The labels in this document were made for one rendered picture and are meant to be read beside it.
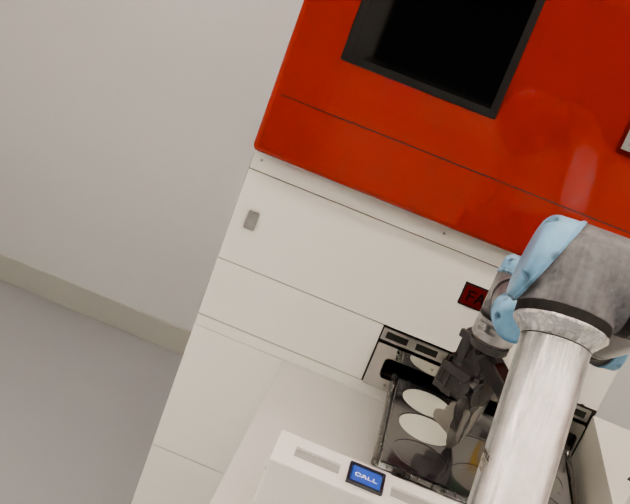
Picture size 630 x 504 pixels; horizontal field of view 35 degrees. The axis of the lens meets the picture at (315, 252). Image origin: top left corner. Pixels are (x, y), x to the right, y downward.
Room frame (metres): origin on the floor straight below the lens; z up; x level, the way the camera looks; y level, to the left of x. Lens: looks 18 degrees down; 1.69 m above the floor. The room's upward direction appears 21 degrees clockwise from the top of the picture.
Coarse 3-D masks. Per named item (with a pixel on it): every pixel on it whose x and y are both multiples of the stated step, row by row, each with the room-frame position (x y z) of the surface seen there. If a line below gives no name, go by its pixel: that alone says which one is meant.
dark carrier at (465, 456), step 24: (408, 384) 1.82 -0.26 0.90; (408, 408) 1.71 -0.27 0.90; (480, 432) 1.73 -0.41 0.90; (384, 456) 1.50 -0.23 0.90; (408, 456) 1.54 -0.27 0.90; (432, 456) 1.57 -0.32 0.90; (456, 456) 1.60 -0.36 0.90; (480, 456) 1.64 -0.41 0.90; (432, 480) 1.48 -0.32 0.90; (456, 480) 1.52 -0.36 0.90
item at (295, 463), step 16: (288, 432) 1.35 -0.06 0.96; (288, 448) 1.31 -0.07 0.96; (304, 448) 1.32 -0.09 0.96; (320, 448) 1.34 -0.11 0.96; (272, 464) 1.26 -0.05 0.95; (288, 464) 1.26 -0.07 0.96; (304, 464) 1.28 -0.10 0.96; (320, 464) 1.30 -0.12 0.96; (336, 464) 1.32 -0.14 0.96; (272, 480) 1.26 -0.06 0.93; (288, 480) 1.26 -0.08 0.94; (304, 480) 1.26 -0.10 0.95; (320, 480) 1.26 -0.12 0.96; (336, 480) 1.27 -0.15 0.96; (400, 480) 1.34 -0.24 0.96; (256, 496) 1.26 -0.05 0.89; (272, 496) 1.26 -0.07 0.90; (288, 496) 1.26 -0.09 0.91; (304, 496) 1.26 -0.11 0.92; (320, 496) 1.26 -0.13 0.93; (336, 496) 1.25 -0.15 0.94; (352, 496) 1.25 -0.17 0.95; (368, 496) 1.26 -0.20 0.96; (384, 496) 1.28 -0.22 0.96; (400, 496) 1.30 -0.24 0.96; (416, 496) 1.31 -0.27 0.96; (432, 496) 1.33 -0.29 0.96
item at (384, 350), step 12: (384, 348) 1.87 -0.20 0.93; (396, 348) 1.87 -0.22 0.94; (372, 360) 1.87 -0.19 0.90; (384, 360) 1.87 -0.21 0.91; (396, 360) 1.86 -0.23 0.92; (408, 360) 1.86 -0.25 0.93; (420, 360) 1.86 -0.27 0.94; (372, 372) 1.87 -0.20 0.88; (432, 372) 1.86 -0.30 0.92; (372, 384) 1.87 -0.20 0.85; (384, 384) 1.86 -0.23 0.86; (492, 396) 1.85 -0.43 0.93; (576, 420) 1.85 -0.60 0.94; (576, 432) 1.84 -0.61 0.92; (576, 444) 1.84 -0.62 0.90
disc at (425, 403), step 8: (408, 392) 1.78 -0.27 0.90; (416, 392) 1.80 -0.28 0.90; (424, 392) 1.81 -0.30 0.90; (408, 400) 1.75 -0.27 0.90; (416, 400) 1.76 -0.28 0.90; (424, 400) 1.77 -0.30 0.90; (432, 400) 1.79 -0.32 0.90; (440, 400) 1.80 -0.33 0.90; (416, 408) 1.73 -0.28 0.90; (424, 408) 1.74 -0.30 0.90; (432, 408) 1.75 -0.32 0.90; (432, 416) 1.72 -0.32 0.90
